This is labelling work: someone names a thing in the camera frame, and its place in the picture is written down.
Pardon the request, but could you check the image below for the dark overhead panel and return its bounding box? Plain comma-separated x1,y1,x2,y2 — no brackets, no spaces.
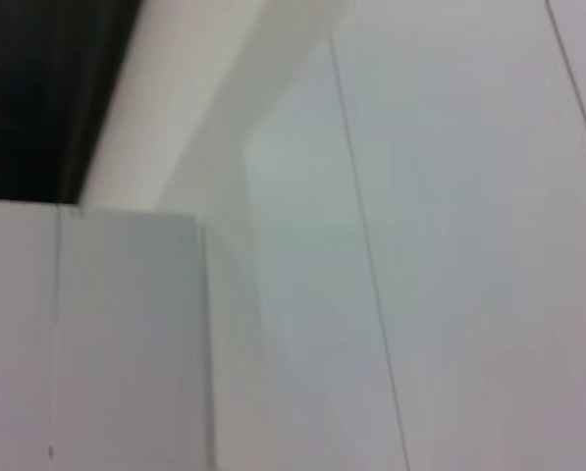
0,0,144,205

